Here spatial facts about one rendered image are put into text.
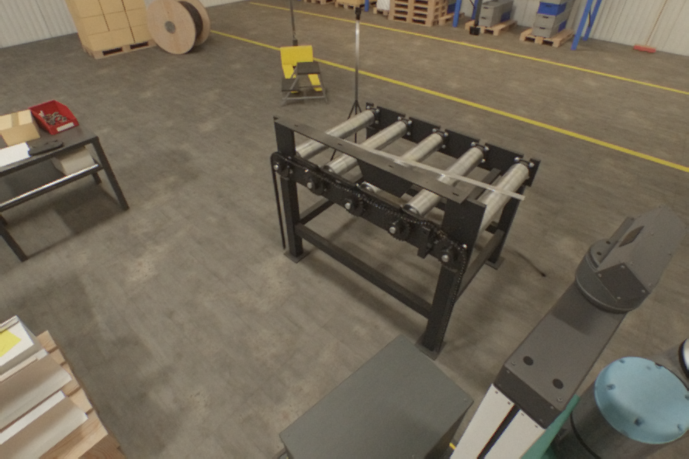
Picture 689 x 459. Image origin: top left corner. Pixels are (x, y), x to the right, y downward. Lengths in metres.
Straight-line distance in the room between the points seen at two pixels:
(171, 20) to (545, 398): 8.01
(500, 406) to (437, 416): 0.94
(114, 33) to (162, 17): 1.11
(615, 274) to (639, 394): 0.54
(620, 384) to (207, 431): 1.93
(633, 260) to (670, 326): 2.90
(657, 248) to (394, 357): 1.13
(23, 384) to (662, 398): 2.39
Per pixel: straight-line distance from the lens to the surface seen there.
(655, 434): 0.93
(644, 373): 0.97
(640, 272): 0.42
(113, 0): 8.78
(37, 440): 2.30
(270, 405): 2.32
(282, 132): 2.28
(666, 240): 0.48
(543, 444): 0.87
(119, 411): 2.58
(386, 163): 1.79
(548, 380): 0.42
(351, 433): 1.35
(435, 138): 2.60
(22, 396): 2.46
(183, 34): 8.07
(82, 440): 2.25
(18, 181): 3.91
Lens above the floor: 2.12
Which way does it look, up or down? 38 degrees down
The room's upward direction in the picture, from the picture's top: straight up
